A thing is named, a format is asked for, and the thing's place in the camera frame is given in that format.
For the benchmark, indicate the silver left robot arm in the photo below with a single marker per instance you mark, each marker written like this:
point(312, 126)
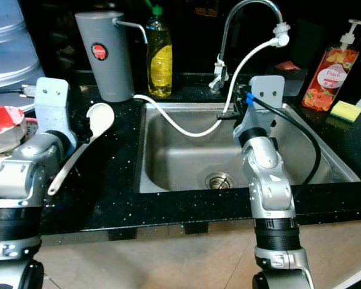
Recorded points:
point(18, 180)

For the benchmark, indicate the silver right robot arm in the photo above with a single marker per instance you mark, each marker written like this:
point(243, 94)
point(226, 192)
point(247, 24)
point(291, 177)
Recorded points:
point(271, 192)

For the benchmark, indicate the chrome faucet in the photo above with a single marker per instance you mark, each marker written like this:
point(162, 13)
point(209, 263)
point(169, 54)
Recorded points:
point(218, 78)

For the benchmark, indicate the grey water filter canister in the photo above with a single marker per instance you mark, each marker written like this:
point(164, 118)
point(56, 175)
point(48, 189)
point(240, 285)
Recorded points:
point(105, 72)

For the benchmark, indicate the clear soap dish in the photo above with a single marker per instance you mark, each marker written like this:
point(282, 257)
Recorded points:
point(292, 69)

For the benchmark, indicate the metal sink drain strainer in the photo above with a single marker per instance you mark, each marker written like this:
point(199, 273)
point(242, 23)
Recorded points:
point(220, 180)

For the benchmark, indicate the stainless steel sink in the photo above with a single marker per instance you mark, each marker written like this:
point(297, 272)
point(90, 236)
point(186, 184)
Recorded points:
point(174, 156)

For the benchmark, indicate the red and white bowl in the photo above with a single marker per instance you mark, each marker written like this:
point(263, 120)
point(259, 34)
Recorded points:
point(0, 120)

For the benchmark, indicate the yellow dish soap bottle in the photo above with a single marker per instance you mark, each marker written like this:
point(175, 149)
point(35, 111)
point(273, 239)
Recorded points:
point(159, 66)

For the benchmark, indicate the peach hand soap bottle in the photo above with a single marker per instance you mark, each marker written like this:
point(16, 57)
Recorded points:
point(331, 78)

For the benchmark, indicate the white tiered storage rack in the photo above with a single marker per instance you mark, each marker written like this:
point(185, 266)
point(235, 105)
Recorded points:
point(12, 54)

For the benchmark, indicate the yellow sponge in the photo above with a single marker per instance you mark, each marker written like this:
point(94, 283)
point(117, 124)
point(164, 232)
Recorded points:
point(346, 111)

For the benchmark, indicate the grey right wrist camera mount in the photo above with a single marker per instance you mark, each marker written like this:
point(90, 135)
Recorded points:
point(265, 96)

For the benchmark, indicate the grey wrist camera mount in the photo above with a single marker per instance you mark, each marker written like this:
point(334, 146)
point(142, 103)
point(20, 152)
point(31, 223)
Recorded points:
point(265, 96)
point(51, 102)

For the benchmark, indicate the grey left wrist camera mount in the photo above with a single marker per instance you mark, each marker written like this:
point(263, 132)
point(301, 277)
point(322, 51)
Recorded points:
point(51, 102)

